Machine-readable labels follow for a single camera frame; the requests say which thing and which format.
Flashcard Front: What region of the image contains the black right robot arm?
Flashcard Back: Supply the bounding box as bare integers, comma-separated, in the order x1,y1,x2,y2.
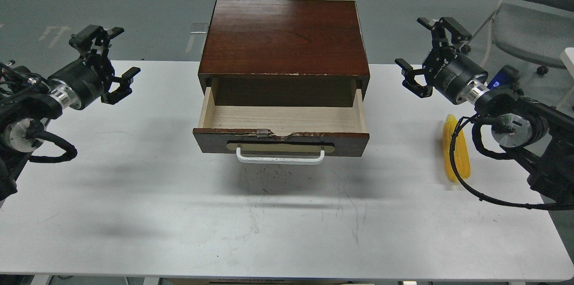
395,17,574,211

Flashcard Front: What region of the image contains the yellow corn cob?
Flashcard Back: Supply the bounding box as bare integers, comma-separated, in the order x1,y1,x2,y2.
442,114,471,183

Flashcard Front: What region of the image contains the wooden drawer with white handle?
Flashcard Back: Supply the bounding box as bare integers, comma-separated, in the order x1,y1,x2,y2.
192,88,370,162

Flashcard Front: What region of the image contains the grey office chair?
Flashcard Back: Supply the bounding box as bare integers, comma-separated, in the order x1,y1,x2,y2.
479,0,574,74

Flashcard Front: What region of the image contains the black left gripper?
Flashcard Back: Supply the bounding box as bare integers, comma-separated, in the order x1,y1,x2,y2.
48,24,141,111

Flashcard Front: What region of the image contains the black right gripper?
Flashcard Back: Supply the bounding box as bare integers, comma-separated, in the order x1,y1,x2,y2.
394,17,488,104

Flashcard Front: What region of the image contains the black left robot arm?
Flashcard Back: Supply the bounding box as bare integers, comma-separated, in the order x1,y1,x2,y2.
0,24,141,200

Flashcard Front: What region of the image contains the dark wooden cabinet box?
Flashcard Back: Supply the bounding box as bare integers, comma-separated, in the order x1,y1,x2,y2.
198,0,370,107

